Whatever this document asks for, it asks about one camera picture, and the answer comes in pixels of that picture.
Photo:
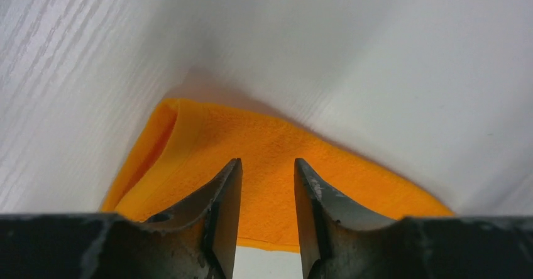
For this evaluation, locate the orange towel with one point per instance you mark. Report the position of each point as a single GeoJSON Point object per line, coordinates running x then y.
{"type": "Point", "coordinates": [185, 143]}

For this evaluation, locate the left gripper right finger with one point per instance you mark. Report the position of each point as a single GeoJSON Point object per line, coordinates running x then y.
{"type": "Point", "coordinates": [340, 238]}

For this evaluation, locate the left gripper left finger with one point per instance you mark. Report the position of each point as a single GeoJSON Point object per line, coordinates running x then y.
{"type": "Point", "coordinates": [194, 238]}

